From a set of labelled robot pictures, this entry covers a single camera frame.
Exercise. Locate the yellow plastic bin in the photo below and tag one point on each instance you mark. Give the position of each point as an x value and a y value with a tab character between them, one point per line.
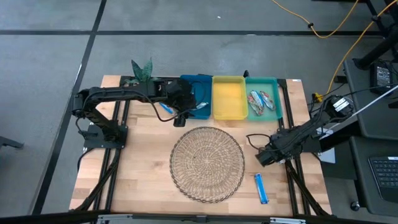
229	99

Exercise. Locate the black crossbar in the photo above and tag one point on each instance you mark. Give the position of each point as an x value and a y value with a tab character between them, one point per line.
46	219

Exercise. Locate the blue plastic bin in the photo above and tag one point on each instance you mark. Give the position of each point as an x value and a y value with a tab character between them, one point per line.
208	93

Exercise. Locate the black caster wheel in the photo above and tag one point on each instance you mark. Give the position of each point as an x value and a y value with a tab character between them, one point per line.
355	206

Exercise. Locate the black aluminium table frame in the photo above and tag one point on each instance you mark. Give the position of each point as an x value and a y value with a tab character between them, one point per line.
124	78

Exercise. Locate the black laptop keyboard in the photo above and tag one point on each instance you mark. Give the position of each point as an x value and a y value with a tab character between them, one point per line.
385	177

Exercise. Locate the small black knob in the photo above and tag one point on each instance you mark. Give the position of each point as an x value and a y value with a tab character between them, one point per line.
246	74

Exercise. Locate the white paper sheet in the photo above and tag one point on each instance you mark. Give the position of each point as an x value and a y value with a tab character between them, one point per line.
329	157

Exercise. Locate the black side desk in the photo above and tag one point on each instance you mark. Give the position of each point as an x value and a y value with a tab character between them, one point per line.
379	124

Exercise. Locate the black chair base leg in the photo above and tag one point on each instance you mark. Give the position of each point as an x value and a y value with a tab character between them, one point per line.
9	143

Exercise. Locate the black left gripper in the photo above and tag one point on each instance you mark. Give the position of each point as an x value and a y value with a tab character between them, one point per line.
182	95

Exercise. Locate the black stand legs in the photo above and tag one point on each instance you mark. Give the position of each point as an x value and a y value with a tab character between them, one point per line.
376	49

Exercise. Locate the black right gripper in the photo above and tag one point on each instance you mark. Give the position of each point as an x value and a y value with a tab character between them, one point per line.
270	155

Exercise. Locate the green plastic bin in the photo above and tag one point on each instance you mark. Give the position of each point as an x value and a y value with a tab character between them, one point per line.
273	85

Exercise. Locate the silver metal bracket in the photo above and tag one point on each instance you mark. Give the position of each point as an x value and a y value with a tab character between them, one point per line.
115	217
287	221

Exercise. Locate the round woven wicker basket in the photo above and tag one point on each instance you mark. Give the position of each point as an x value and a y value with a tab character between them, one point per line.
206	165

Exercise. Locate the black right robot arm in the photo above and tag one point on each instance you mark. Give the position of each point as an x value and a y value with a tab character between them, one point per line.
311	127

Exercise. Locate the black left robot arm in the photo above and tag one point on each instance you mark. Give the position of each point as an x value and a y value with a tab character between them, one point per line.
118	92

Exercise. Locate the black power adapter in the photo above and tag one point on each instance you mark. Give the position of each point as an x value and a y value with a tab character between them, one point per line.
382	76

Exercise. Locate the green artificial plant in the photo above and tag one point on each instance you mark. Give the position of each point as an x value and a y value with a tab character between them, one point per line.
143	71

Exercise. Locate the white and blue granola bar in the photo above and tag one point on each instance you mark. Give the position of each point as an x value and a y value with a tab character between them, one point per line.
258	99

